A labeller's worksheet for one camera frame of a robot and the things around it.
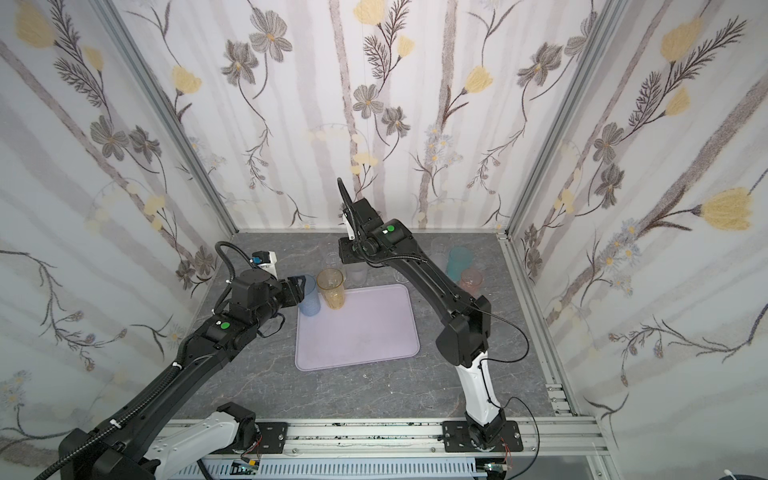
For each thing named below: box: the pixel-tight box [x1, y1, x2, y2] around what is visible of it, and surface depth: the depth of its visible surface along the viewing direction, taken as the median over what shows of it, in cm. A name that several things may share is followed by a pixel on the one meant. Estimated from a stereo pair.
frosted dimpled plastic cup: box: [344, 263, 369, 289], surface depth 103 cm
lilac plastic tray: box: [295, 284, 421, 371], surface depth 93 cm
